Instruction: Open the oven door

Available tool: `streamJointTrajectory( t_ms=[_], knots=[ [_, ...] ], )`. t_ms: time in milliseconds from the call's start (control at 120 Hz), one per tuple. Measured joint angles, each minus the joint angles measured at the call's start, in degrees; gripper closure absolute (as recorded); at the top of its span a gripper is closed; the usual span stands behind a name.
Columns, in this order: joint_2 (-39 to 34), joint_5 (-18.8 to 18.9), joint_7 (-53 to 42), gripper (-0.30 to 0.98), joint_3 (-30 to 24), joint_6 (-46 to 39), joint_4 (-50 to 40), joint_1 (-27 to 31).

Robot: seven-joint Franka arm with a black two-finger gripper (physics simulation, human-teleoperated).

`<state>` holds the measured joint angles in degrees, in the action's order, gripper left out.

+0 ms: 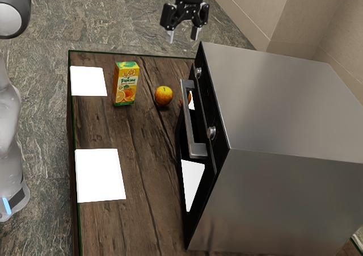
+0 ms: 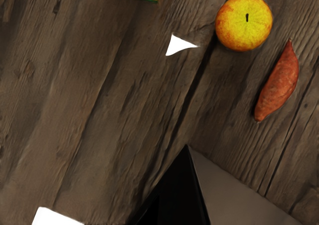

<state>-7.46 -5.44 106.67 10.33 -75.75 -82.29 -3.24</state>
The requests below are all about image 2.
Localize grey box with black side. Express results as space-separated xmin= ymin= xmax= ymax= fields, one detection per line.
xmin=129 ymin=144 xmax=304 ymax=225

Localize yellow red apple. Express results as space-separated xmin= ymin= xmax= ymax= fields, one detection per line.
xmin=214 ymin=0 xmax=274 ymax=52

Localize brown sweet potato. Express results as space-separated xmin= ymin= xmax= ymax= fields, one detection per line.
xmin=253 ymin=37 xmax=300 ymax=123

